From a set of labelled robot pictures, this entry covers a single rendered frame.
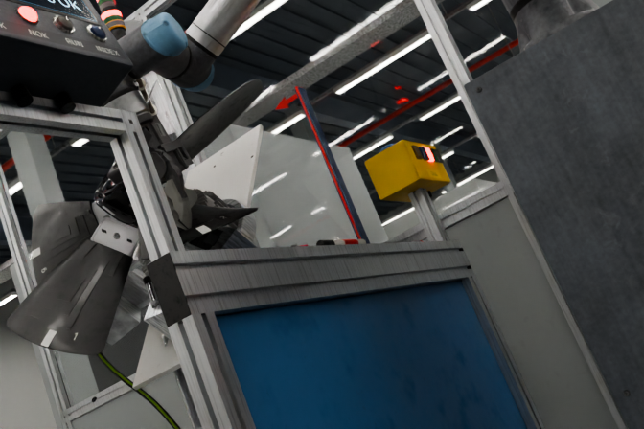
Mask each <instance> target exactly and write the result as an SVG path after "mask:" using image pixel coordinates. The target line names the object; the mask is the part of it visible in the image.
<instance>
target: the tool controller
mask: <svg viewBox="0 0 644 429"><path fill-rule="evenodd" d="M22 1H23V2H21V1H18V0H0V91H5V92H11V95H12V97H13V99H14V101H15V102H16V104H17V105H18V107H27V106H29V105H30V104H31V103H32V102H33V100H34V98H33V97H32V96H34V97H40V98H46V99H52V100H55V102H56V104H57V107H58V108H59V110H60V111H61V113H63V114H68V113H70V112H72V111H73V110H74V109H75V108H76V105H75V103H80V104H86V105H93V106H99V107H101V106H103V105H104V104H105V102H106V101H107V100H108V99H109V97H110V96H111V95H112V94H113V92H114V91H115V90H116V88H117V87H118V86H119V85H120V83H121V82H122V81H123V80H124V78H125V77H126V76H127V74H128V73H129V72H130V71H131V69H132V67H133V64H132V62H131V60H130V59H129V58H128V56H127V54H126V53H125V51H124V50H123V48H122V47H121V46H120V44H119V43H118V41H117V40H116V38H115V37H114V35H113V34H112V32H111V31H110V30H109V29H108V28H107V26H106V25H105V23H104V21H103V20H102V18H101V17H100V16H99V14H98V13H97V11H96V10H95V8H94V7H93V5H92V4H91V2H90V1H89V0H22ZM18 6H27V7H30V8H32V9H33V10H34V11H35V12H36V14H37V16H38V18H39V22H38V24H37V25H31V24H29V23H27V22H25V21H23V20H22V19H21V18H20V17H19V16H18V15H17V14H16V12H15V8H16V7H18ZM56 15H58V16H65V17H67V18H69V19H70V20H71V21H72V23H73V25H74V28H75V31H74V33H73V34H67V33H65V32H63V31H61V30H60V29H59V28H58V27H57V26H56V25H55V24H54V23H53V20H52V19H53V17H54V16H56ZM88 25H97V26H100V27H102V28H103V29H104V31H105V33H106V36H107V41H106V42H100V41H98V40H96V39H95V38H93V37H92V36H91V35H90V34H89V33H88V32H87V30H86V27H87V26H88Z"/></svg>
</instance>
